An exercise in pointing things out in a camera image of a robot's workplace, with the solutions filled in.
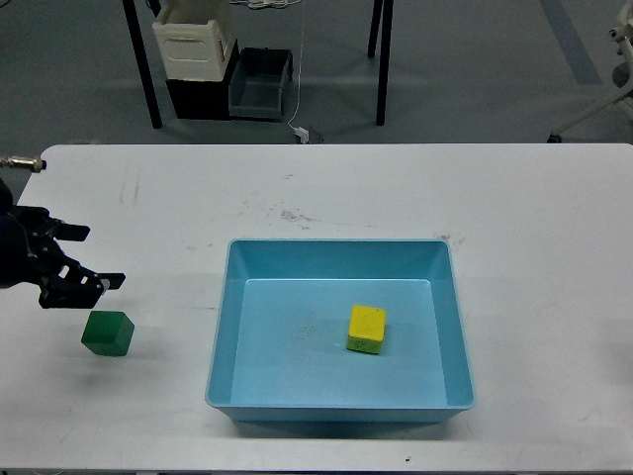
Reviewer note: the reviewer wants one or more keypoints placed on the light blue plastic box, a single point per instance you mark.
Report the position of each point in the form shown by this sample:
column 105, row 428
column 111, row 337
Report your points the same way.
column 280, row 349

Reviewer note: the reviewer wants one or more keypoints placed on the yellow block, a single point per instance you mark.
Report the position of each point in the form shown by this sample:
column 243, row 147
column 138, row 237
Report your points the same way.
column 366, row 329

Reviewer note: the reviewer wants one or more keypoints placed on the cream plastic crate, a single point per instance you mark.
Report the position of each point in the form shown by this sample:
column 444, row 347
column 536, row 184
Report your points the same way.
column 195, row 39

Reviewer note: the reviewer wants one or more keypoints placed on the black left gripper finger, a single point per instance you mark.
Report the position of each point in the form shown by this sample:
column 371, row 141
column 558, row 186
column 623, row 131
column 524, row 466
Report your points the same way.
column 60, row 230
column 73, row 286

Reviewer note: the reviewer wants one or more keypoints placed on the black storage box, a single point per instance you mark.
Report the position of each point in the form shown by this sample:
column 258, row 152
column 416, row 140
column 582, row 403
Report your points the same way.
column 203, row 100

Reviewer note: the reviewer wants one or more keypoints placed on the white power adapter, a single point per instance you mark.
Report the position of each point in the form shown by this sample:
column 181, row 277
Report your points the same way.
column 302, row 135

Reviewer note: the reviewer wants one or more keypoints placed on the green block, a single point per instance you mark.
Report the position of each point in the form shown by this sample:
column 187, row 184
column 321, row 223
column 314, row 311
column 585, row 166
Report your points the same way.
column 108, row 333

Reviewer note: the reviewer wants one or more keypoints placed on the black table leg left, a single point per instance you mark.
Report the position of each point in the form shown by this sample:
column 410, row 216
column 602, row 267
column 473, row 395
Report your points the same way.
column 144, row 72

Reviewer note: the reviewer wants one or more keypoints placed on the black table leg right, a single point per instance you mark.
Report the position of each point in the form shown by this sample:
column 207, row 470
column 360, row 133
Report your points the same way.
column 380, row 37

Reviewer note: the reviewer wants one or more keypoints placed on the grey plastic bin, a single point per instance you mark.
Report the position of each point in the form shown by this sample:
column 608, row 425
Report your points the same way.
column 258, row 85

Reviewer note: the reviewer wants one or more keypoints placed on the black table leg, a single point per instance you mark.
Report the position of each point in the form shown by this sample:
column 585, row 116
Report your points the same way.
column 144, row 72
column 380, row 37

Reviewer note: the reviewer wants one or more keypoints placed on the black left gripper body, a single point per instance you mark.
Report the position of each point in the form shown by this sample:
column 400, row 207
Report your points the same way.
column 22, row 230

